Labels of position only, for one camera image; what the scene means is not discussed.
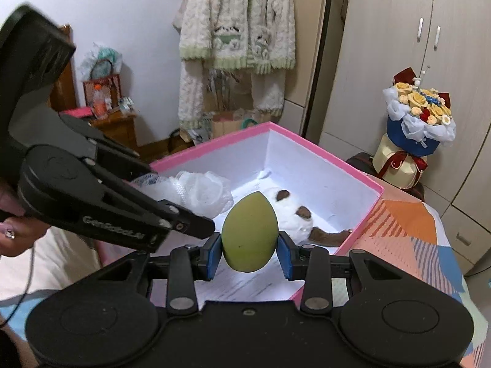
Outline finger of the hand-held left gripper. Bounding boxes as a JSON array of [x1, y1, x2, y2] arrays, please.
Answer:
[[60, 113, 155, 179], [82, 161, 216, 254]]

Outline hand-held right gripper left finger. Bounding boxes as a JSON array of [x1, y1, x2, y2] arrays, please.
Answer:
[[98, 233, 224, 313]]

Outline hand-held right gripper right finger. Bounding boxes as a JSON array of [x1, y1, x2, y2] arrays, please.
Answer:
[[277, 231, 401, 313]]

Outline green makeup sponge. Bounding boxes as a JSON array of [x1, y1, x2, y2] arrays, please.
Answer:
[[221, 192, 279, 274]]

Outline pink cardboard box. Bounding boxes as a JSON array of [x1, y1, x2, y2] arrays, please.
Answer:
[[98, 121, 385, 304]]

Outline person's left hand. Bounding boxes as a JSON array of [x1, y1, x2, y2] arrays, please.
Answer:
[[0, 182, 49, 258]]

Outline wooden nightstand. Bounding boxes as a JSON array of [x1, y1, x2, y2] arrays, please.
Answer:
[[59, 107, 139, 151]]

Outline wooden headboard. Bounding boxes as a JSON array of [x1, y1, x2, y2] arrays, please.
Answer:
[[49, 25, 78, 113]]

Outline white brown plush toy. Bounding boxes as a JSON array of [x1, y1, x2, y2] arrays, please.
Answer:
[[265, 187, 354, 248]]

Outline small white boxes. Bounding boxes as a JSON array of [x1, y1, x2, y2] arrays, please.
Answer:
[[117, 97, 137, 116]]

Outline orange drink bottle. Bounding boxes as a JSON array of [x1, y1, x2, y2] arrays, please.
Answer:
[[93, 84, 110, 120]]

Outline white mesh bath pouf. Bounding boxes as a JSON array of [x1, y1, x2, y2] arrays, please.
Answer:
[[161, 170, 235, 216]]

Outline white plastic bag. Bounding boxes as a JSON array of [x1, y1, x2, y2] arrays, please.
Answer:
[[78, 42, 124, 83]]

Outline beige cloth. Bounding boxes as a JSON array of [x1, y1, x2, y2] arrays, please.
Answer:
[[30, 225, 102, 293]]

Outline kraft paper bag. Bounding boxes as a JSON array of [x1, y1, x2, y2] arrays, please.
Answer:
[[209, 109, 285, 139]]

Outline cream gift box red ribbon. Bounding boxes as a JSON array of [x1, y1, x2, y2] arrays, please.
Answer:
[[372, 132, 429, 191]]

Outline cream fluffy pajama pants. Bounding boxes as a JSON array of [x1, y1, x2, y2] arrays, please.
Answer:
[[178, 60, 287, 132]]

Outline cream green fluffy cardigan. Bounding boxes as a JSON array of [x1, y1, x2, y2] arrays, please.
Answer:
[[178, 0, 297, 76]]

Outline flower bouquet blue wrap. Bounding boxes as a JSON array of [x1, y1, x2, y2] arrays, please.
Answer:
[[382, 67, 457, 158]]

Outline beige wardrobe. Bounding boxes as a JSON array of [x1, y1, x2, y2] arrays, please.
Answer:
[[318, 0, 491, 277]]

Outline thin black cable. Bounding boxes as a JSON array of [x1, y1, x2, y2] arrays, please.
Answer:
[[0, 243, 37, 329]]

